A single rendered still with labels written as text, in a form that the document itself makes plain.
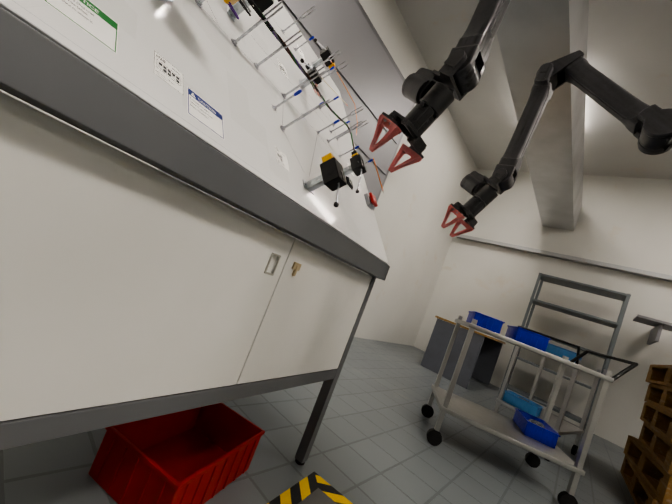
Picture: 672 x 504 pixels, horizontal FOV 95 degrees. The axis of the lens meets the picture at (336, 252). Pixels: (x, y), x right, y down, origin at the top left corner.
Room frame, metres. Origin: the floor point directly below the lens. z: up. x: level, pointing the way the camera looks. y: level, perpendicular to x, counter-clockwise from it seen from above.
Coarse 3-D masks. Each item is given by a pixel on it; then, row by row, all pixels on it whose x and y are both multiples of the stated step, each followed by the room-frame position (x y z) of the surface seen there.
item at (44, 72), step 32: (0, 32) 0.29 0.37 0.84; (32, 32) 0.30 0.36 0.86; (0, 64) 0.29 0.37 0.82; (32, 64) 0.31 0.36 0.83; (64, 64) 0.33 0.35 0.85; (32, 96) 0.32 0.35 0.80; (64, 96) 0.34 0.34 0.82; (96, 96) 0.36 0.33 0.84; (128, 96) 0.38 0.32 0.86; (96, 128) 0.37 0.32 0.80; (128, 128) 0.39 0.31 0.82; (160, 128) 0.42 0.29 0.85; (160, 160) 0.44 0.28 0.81; (192, 160) 0.47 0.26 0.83; (224, 160) 0.52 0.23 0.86; (224, 192) 0.54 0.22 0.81; (256, 192) 0.59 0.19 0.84; (288, 224) 0.70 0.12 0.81; (320, 224) 0.79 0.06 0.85; (352, 256) 0.99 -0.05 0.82
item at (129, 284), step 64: (0, 128) 0.34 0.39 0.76; (64, 128) 0.38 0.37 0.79; (0, 192) 0.35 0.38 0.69; (64, 192) 0.40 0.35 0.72; (128, 192) 0.46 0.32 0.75; (192, 192) 0.53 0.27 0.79; (0, 256) 0.37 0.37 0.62; (64, 256) 0.42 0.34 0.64; (128, 256) 0.49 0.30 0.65; (192, 256) 0.58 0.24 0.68; (256, 256) 0.71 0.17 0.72; (0, 320) 0.40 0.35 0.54; (64, 320) 0.45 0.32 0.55; (128, 320) 0.52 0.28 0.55; (192, 320) 0.62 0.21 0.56; (256, 320) 0.78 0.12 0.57; (0, 384) 0.42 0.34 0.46; (64, 384) 0.48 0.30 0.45; (128, 384) 0.56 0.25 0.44; (192, 384) 0.68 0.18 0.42
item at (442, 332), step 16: (448, 320) 4.38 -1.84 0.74; (432, 336) 4.49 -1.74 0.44; (448, 336) 4.35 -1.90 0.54; (464, 336) 4.22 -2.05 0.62; (480, 336) 4.10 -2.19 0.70; (432, 352) 4.44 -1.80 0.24; (480, 352) 5.23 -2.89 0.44; (496, 352) 5.09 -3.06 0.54; (432, 368) 4.39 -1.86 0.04; (448, 368) 4.26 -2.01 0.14; (464, 368) 4.13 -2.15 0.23; (480, 368) 5.18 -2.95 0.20; (464, 384) 4.09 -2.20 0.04
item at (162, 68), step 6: (156, 54) 0.45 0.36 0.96; (156, 60) 0.45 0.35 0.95; (162, 60) 0.46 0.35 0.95; (156, 66) 0.44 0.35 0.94; (162, 66) 0.45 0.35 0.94; (168, 66) 0.47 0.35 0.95; (156, 72) 0.44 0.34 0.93; (162, 72) 0.45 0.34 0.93; (168, 72) 0.46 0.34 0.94; (174, 72) 0.47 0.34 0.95; (180, 72) 0.49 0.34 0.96; (162, 78) 0.45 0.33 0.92; (168, 78) 0.46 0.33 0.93; (174, 78) 0.47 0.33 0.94; (180, 78) 0.48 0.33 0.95; (174, 84) 0.46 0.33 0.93; (180, 84) 0.48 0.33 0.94; (180, 90) 0.47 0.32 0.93
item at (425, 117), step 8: (416, 104) 0.67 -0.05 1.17; (424, 104) 0.65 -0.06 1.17; (392, 112) 0.67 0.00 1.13; (416, 112) 0.66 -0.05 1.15; (424, 112) 0.65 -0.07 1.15; (432, 112) 0.65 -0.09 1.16; (408, 120) 0.64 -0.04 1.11; (416, 120) 0.66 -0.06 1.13; (424, 120) 0.66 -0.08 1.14; (432, 120) 0.66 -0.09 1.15; (408, 128) 0.65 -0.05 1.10; (416, 128) 0.66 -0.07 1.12; (424, 128) 0.67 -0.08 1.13; (408, 136) 0.69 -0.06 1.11; (424, 144) 0.70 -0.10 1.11
